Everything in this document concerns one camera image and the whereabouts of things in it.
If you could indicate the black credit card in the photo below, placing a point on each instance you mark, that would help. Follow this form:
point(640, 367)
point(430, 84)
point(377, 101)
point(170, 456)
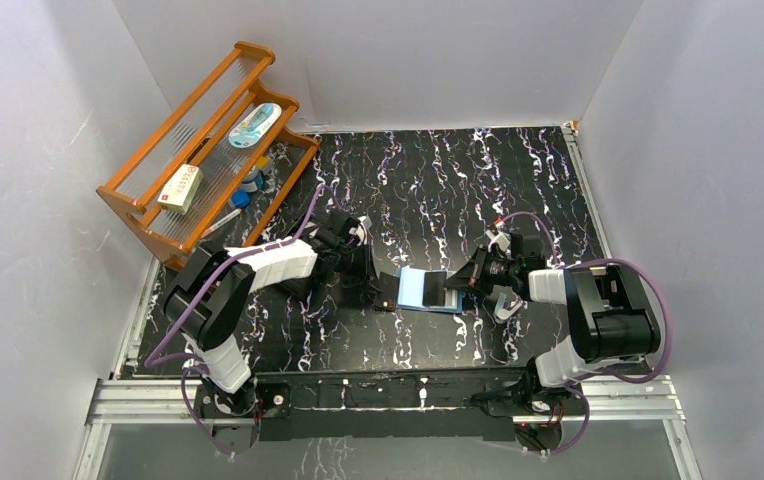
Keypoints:
point(386, 299)
point(434, 294)

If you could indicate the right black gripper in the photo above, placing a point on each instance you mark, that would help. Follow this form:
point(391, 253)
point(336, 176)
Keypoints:
point(472, 275)

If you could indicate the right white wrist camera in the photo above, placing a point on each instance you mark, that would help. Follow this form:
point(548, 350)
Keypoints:
point(499, 241)

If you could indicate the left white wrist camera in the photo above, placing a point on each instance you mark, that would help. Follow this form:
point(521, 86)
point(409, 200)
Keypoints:
point(361, 233)

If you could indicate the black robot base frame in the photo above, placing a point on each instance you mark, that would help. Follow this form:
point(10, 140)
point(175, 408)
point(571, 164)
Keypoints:
point(486, 403)

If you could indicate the light blue oval case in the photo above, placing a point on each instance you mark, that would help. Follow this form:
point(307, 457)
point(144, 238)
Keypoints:
point(254, 126)

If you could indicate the grey pen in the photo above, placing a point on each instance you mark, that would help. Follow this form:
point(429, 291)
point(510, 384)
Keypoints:
point(221, 222)

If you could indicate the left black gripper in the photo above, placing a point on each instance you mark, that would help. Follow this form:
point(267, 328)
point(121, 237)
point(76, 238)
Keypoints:
point(364, 273)

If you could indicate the white red small box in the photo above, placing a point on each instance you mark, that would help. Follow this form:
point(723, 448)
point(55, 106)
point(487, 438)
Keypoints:
point(178, 193)

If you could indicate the white plastic clip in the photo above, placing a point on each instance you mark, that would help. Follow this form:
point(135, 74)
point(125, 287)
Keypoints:
point(505, 307)

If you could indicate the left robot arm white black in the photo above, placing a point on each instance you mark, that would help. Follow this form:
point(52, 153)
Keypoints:
point(208, 296)

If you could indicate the black plastic card box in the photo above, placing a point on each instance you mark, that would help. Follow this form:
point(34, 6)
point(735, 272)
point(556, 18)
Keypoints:
point(316, 283)

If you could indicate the blue small object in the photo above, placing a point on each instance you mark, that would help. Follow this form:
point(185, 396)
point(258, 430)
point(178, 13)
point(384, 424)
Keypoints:
point(251, 184)

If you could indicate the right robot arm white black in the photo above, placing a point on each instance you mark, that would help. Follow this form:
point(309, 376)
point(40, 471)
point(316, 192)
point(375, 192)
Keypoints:
point(610, 316)

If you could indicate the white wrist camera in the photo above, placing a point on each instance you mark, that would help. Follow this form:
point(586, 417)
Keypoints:
point(361, 233)
point(499, 241)

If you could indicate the orange wooden shelf rack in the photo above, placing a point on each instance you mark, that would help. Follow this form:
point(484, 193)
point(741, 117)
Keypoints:
point(196, 133)

